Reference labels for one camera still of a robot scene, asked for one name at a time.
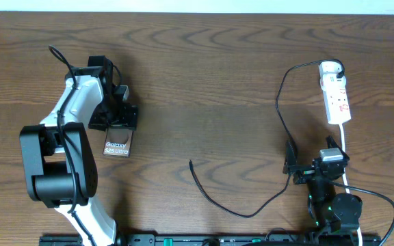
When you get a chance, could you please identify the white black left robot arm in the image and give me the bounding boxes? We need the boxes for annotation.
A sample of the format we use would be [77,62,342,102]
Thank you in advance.
[19,55,138,245]

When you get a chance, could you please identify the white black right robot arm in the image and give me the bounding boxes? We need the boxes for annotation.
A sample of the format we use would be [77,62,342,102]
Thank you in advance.
[283,136,363,233]

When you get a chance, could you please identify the white charger adapter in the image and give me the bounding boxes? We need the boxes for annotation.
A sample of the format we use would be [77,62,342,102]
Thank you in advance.
[319,60,345,79]

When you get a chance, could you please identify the white power strip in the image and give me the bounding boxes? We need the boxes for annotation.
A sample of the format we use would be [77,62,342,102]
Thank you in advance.
[320,73,352,125]

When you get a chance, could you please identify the black charging cable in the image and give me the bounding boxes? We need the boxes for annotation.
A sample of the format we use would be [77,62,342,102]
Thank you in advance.
[188,58,345,219]

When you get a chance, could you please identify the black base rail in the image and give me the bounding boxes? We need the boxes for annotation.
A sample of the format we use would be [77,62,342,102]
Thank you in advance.
[38,234,381,246]

